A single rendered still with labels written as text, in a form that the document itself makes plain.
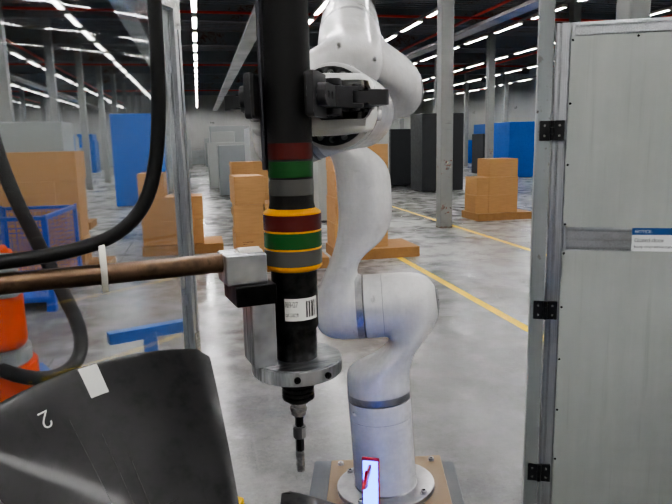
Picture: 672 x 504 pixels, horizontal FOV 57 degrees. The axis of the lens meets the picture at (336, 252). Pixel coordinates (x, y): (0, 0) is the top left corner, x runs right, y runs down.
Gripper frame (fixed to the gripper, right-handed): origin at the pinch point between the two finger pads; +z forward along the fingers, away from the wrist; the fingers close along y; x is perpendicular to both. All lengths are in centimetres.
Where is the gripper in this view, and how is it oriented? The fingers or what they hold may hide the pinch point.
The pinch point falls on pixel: (286, 96)
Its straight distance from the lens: 46.4
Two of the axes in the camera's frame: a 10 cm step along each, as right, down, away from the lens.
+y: -9.8, -0.1, 2.1
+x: -0.2, -9.8, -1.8
